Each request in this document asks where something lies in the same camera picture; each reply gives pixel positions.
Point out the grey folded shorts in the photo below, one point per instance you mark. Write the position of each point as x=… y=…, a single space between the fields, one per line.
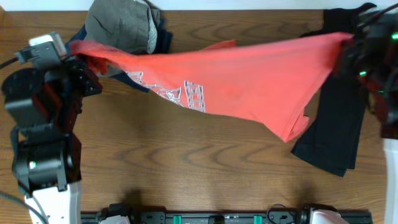
x=128 y=25

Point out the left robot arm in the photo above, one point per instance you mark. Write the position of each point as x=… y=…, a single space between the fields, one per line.
x=47 y=154

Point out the black garment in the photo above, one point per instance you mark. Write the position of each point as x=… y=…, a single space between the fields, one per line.
x=331 y=142

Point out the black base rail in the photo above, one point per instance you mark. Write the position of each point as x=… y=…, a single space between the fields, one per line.
x=227 y=218

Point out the navy folded garment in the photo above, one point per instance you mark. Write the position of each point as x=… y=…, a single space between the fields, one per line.
x=162 y=47

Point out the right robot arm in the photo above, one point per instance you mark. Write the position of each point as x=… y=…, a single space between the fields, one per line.
x=370 y=56

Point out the red orange t-shirt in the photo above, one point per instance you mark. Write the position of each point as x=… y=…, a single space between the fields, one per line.
x=267 y=83

